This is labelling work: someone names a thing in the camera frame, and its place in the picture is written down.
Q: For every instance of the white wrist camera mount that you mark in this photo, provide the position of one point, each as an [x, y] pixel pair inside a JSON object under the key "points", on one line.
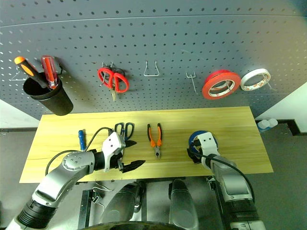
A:
{"points": [[207, 142], [112, 143]]}

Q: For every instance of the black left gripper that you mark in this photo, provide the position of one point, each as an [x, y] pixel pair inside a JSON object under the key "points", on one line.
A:
{"points": [[120, 155]]}

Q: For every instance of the orange and black screwdriver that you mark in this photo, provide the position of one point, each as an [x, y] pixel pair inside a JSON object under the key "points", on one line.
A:
{"points": [[26, 68]]}

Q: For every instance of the metal red tape hook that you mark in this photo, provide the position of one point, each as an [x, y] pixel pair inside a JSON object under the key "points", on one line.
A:
{"points": [[227, 85]]}

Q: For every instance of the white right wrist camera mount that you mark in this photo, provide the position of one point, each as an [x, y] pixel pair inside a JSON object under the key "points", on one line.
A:
{"points": [[207, 142]]}

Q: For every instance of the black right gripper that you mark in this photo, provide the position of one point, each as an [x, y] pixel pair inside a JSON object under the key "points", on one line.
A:
{"points": [[196, 145]]}

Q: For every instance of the grey metal pegboard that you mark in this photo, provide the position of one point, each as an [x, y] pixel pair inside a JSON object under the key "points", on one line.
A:
{"points": [[153, 36]]}

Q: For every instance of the dark rounded grey shape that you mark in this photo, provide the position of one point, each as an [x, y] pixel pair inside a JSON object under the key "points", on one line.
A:
{"points": [[182, 203], [120, 203]]}

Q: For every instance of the straight metal peg hook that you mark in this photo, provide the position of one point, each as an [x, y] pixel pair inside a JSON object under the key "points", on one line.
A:
{"points": [[193, 83]]}

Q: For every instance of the clear plastic bottle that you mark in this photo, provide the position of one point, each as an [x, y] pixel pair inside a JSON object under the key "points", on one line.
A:
{"points": [[263, 125], [273, 122]]}

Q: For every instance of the red tape roll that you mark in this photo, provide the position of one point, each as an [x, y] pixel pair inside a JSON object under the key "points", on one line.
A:
{"points": [[208, 85]]}

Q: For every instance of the black and blue scissors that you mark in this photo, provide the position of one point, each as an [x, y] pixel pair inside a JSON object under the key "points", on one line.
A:
{"points": [[129, 130]]}

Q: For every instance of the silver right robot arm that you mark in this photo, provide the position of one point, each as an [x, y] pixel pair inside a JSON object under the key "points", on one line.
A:
{"points": [[232, 187]]}

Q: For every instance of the blue tape roll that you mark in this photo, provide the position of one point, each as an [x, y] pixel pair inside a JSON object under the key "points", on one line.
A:
{"points": [[192, 137]]}

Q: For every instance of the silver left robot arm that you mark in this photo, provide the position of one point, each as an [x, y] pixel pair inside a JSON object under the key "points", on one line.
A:
{"points": [[72, 165]]}

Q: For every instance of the black plastic cup holder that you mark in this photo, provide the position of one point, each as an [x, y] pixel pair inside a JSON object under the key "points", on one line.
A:
{"points": [[56, 101]]}

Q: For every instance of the black cup bracket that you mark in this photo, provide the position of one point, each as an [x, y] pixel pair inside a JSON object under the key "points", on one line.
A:
{"points": [[61, 70]]}

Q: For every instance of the metal white tape hook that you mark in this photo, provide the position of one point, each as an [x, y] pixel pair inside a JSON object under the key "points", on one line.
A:
{"points": [[271, 85]]}

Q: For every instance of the white tape roll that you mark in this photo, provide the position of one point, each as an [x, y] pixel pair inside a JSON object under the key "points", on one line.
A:
{"points": [[249, 76]]}

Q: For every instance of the metal scissors hook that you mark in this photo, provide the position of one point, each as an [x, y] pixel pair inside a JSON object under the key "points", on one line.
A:
{"points": [[107, 65]]}

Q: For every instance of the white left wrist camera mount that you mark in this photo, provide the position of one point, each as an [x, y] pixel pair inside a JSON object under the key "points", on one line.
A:
{"points": [[112, 143]]}

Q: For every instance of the orange and black pliers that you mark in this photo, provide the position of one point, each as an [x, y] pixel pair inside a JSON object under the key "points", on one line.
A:
{"points": [[152, 141]]}

